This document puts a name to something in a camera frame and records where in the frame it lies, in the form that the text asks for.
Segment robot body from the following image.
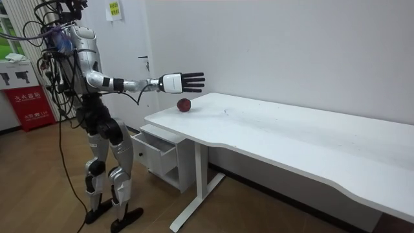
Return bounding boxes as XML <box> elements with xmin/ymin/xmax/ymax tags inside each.
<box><xmin>36</xmin><ymin>0</ymin><xmax>113</xmax><ymax>134</ymax></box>

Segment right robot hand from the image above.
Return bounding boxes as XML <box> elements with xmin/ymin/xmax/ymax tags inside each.
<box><xmin>158</xmin><ymin>72</ymin><xmax>206</xmax><ymax>94</ymax></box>

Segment white cloth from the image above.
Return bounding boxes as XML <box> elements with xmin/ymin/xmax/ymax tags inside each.
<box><xmin>5</xmin><ymin>52</ymin><xmax>28</xmax><ymax>64</ymax></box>

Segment robot legs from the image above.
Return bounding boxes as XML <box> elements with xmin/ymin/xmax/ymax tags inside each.
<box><xmin>76</xmin><ymin>94</ymin><xmax>145</xmax><ymax>233</ymax></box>

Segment open white drawer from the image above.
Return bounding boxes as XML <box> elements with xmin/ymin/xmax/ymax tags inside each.
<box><xmin>131</xmin><ymin>131</ymin><xmax>178</xmax><ymax>177</ymax></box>

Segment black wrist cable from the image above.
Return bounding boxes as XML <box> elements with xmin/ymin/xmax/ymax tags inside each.
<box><xmin>106</xmin><ymin>83</ymin><xmax>160</xmax><ymax>106</ymax></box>

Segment black floor cable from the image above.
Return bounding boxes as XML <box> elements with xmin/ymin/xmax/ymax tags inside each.
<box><xmin>57</xmin><ymin>115</ymin><xmax>89</xmax><ymax>233</ymax></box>

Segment cable bundle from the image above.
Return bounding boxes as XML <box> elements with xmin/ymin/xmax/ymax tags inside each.
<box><xmin>0</xmin><ymin>0</ymin><xmax>67</xmax><ymax>42</ymax></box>

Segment red apple soft toy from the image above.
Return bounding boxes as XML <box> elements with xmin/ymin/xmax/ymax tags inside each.
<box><xmin>176</xmin><ymin>98</ymin><xmax>192</xmax><ymax>113</ymax></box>

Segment window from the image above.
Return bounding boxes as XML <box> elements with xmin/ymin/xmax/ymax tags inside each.
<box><xmin>0</xmin><ymin>0</ymin><xmax>25</xmax><ymax>61</ymax></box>

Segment red fire equipment box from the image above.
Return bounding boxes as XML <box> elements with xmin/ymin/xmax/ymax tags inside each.
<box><xmin>2</xmin><ymin>85</ymin><xmax>57</xmax><ymax>133</ymax></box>

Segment wall notice with yellow label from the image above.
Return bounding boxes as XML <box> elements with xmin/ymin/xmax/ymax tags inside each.
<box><xmin>105</xmin><ymin>0</ymin><xmax>124</xmax><ymax>23</ymax></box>

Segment white drawer cabinet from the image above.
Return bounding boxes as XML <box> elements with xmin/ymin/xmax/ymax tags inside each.
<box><xmin>131</xmin><ymin>124</ymin><xmax>197</xmax><ymax>194</ymax></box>

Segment white desk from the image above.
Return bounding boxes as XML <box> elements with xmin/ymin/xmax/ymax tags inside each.
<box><xmin>144</xmin><ymin>92</ymin><xmax>414</xmax><ymax>233</ymax></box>

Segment black door handle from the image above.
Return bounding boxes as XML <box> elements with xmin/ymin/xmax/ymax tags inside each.
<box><xmin>138</xmin><ymin>56</ymin><xmax>151</xmax><ymax>73</ymax></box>

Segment white door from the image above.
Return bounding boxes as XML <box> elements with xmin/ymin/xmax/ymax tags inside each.
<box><xmin>84</xmin><ymin>0</ymin><xmax>160</xmax><ymax>131</ymax></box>

